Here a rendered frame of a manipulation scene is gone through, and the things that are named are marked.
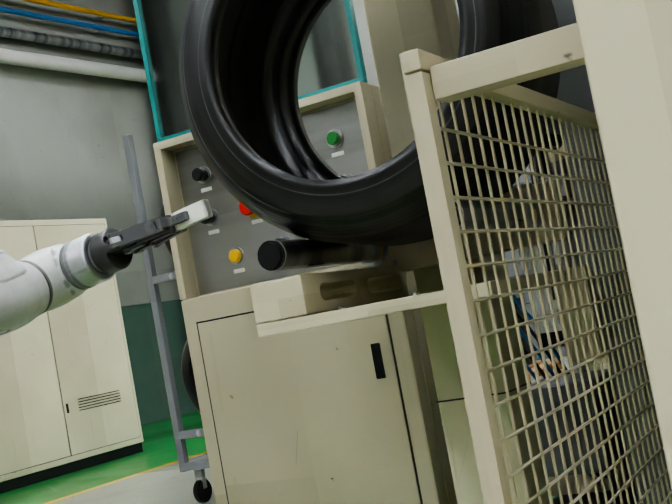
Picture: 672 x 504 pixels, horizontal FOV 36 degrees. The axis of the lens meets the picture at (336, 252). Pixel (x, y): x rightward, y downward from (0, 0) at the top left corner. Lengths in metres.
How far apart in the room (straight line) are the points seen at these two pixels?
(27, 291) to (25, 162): 10.09
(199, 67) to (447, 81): 0.76
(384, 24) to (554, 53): 1.04
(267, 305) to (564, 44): 0.79
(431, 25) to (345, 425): 0.87
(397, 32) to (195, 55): 0.42
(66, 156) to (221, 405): 10.02
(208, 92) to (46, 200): 10.39
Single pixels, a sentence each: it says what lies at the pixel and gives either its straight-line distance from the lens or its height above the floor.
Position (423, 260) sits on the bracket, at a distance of 1.78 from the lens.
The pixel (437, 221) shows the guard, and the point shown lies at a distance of 0.86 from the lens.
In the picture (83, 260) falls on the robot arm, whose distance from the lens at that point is 1.84.
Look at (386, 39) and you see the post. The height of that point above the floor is 1.26.
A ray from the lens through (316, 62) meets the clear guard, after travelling 2.28.
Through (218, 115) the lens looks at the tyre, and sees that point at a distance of 1.56.
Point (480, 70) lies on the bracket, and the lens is 0.87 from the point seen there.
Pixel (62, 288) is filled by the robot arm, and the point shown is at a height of 0.93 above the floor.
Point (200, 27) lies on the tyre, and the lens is 1.60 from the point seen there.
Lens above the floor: 0.79
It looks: 4 degrees up
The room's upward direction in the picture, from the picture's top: 10 degrees counter-clockwise
